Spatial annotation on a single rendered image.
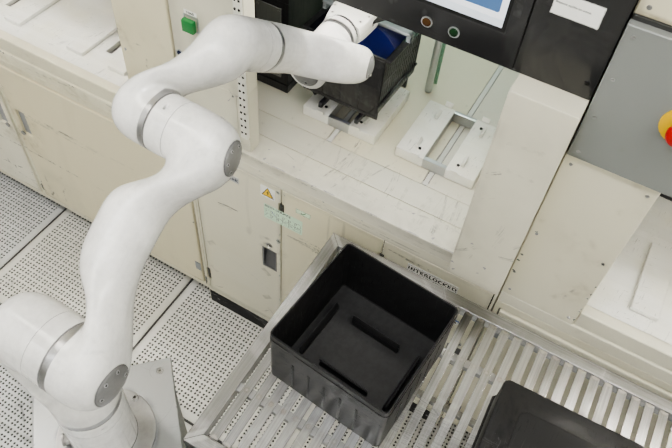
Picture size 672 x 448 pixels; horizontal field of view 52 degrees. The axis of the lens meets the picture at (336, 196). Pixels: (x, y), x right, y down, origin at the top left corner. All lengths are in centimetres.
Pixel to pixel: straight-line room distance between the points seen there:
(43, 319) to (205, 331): 133
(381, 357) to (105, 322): 66
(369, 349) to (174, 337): 104
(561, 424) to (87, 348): 88
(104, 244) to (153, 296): 145
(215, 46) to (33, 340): 52
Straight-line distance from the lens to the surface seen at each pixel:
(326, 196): 165
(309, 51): 129
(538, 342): 164
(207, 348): 240
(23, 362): 115
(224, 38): 108
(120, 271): 109
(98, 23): 217
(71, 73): 204
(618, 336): 160
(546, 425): 144
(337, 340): 154
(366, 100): 166
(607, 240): 138
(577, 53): 114
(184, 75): 109
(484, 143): 177
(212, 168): 103
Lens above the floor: 213
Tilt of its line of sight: 51 degrees down
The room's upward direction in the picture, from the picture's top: 6 degrees clockwise
